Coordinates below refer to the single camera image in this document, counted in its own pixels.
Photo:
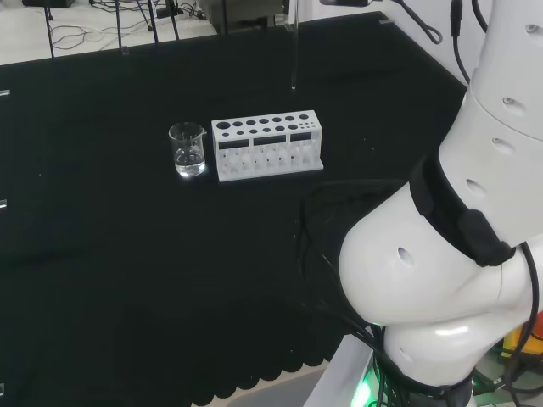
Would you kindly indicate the grey background box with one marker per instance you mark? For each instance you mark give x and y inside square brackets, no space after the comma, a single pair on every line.
[248,15]

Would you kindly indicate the black bench cloth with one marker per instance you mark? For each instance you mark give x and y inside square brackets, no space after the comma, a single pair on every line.
[127,254]

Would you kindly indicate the clear glass beaker with water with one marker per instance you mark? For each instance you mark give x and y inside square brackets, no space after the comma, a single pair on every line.
[188,157]

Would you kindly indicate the yellow stop button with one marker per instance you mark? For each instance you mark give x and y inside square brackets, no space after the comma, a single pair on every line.
[515,343]

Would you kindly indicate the white test tube rack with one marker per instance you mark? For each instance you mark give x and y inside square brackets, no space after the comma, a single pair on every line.
[263,127]

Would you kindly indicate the clear glass rod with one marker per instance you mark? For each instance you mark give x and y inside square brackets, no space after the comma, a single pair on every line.
[294,51]

